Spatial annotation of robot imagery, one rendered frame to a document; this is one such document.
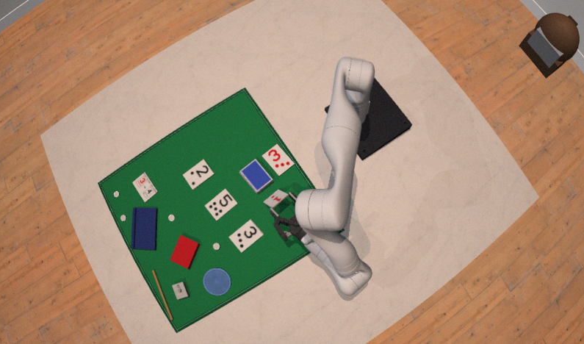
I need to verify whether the dark blue rectangular tile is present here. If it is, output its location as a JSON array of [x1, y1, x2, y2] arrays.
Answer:
[[131, 208, 157, 250]]

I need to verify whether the blue card stack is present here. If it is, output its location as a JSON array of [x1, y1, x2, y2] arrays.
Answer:
[[240, 159, 273, 192]]

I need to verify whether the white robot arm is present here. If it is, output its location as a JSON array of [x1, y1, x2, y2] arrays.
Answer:
[[295, 57, 375, 295]]

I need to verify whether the white rules card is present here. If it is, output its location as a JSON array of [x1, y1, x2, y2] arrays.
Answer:
[[132, 172, 158, 202]]

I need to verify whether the blue round coaster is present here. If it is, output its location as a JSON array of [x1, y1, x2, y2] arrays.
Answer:
[[203, 268, 231, 295]]

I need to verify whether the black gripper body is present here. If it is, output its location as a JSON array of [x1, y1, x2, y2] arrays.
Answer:
[[289, 216, 306, 241]]

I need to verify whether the blue rectangular card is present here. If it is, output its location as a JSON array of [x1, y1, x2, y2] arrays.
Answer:
[[263, 189, 289, 208]]

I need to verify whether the red flat box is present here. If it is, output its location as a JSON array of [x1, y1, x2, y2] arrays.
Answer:
[[170, 235, 200, 269]]

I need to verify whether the beige card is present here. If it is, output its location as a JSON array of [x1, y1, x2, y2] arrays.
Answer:
[[262, 144, 294, 176], [205, 189, 238, 221], [183, 160, 214, 190], [229, 220, 263, 253]]

